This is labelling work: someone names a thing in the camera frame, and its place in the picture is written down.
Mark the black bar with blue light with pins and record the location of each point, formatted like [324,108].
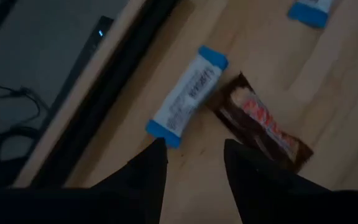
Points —
[79,68]

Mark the brown Snickers bar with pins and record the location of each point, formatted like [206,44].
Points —
[259,118]

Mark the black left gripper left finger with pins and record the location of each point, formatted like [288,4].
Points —
[145,174]

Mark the white blue Hershey's bar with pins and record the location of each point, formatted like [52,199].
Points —
[188,93]
[309,14]

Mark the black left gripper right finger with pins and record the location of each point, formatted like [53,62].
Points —
[259,174]

